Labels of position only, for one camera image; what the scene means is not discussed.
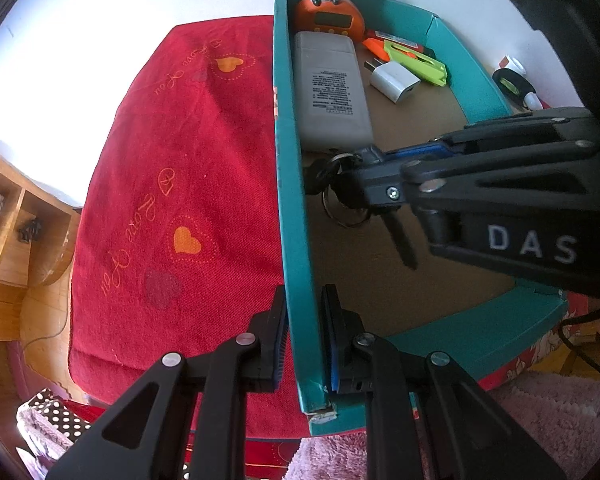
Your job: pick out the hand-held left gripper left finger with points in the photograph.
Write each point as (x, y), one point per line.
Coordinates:
(272, 355)

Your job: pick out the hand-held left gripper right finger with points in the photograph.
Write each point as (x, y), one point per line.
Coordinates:
(332, 345)

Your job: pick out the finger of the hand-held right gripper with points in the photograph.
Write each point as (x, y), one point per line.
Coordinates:
(380, 180)
(420, 150)

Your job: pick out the black car key with rings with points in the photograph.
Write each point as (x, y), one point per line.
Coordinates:
(402, 240)

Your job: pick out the white charger plug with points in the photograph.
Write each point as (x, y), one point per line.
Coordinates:
(392, 80)

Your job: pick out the green and orange utility knife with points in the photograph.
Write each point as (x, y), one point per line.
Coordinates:
(420, 67)

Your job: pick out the grey power bank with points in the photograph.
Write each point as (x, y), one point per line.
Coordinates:
(310, 130)

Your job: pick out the teal cardboard box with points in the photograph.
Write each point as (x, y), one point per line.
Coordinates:
(290, 210)

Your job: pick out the orange digital timer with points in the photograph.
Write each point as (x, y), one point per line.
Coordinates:
(305, 17)

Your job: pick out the white earbuds case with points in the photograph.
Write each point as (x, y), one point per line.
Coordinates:
(533, 101)

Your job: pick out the pink fluffy rug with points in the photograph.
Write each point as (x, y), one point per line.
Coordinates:
(555, 410)

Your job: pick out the polka dot cloth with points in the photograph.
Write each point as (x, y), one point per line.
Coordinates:
(55, 415)

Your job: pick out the red embroidered towel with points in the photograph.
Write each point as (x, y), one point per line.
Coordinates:
(155, 110)

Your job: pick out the wooden cabinet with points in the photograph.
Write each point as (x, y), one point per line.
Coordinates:
(45, 240)

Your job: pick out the small black object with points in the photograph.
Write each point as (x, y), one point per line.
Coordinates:
(30, 231)

